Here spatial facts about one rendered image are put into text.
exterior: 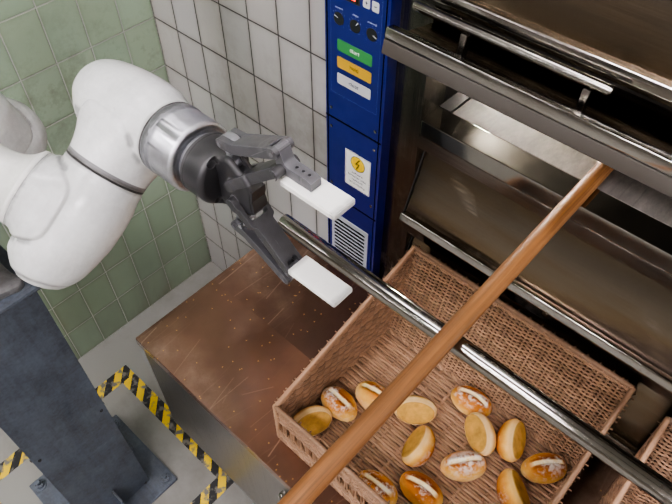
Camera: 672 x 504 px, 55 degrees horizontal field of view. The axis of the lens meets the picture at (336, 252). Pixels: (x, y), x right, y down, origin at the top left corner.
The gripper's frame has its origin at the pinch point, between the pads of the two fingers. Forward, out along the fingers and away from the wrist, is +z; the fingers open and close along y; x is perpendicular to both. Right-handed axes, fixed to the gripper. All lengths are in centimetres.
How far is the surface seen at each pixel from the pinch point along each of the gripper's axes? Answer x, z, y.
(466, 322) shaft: -20.2, 7.0, 28.0
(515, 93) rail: -41.1, -3.6, 4.9
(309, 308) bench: -37, -43, 91
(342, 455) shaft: 6.4, 6.9, 28.0
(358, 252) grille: -52, -39, 77
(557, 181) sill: -58, 1, 31
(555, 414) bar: -18.1, 23.5, 31.2
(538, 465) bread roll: -37, 24, 84
